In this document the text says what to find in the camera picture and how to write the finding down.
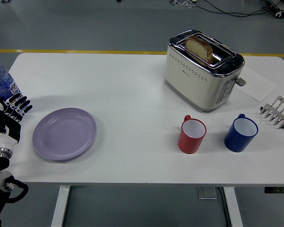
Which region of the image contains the white paper sheet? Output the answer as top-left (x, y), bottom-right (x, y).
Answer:
top-left (235, 66), bottom-right (279, 103)

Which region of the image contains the grey under-table bracket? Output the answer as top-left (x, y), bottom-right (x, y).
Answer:
top-left (197, 186), bottom-right (218, 201)

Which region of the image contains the blue enamel mug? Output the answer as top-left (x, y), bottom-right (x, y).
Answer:
top-left (224, 113), bottom-right (259, 153)

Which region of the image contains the black table control box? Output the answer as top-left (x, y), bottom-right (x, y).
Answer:
top-left (264, 186), bottom-right (284, 193)

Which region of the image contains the grey under-table cable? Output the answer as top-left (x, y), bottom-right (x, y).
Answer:
top-left (216, 186), bottom-right (232, 227)

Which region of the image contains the clear plastic water bottle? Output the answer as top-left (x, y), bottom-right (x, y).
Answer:
top-left (0, 58), bottom-right (22, 103)

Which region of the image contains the purple ceramic plate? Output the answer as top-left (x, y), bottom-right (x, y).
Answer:
top-left (32, 107), bottom-right (98, 162)

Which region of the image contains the white tangled floor cable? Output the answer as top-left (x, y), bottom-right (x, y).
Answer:
top-left (169, 0), bottom-right (197, 7)

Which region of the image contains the black floor cable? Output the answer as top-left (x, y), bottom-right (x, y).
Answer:
top-left (202, 0), bottom-right (276, 17)

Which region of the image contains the red enamel mug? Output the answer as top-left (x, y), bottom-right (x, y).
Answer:
top-left (177, 114), bottom-right (207, 155)

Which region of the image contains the metal frame equipment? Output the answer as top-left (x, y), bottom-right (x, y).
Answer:
top-left (265, 0), bottom-right (284, 19)

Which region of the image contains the silver metal toast rack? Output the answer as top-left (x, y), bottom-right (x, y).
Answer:
top-left (259, 96), bottom-right (284, 130)

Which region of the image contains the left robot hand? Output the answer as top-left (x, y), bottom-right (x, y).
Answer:
top-left (0, 93), bottom-right (34, 150)

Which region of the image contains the cream and chrome toaster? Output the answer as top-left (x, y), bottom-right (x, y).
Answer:
top-left (163, 29), bottom-right (247, 114)

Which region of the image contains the brown bread slice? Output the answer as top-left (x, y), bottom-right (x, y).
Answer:
top-left (185, 35), bottom-right (213, 64)

